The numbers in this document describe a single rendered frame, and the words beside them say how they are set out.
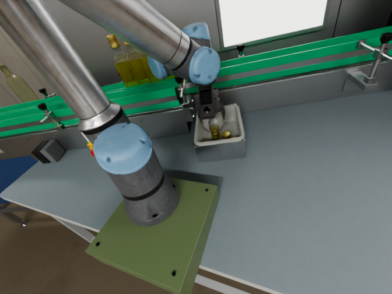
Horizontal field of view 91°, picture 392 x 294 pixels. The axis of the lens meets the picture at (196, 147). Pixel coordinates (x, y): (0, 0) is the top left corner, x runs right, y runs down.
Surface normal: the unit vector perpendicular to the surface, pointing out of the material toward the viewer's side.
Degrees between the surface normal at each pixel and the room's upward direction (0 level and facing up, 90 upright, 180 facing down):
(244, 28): 90
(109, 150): 6
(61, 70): 88
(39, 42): 88
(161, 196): 71
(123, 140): 6
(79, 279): 0
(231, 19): 90
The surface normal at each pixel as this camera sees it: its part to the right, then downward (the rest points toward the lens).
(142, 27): 0.44, 0.61
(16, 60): 0.91, 0.07
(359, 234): -0.22, -0.72
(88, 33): -0.06, 0.68
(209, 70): 0.56, 0.43
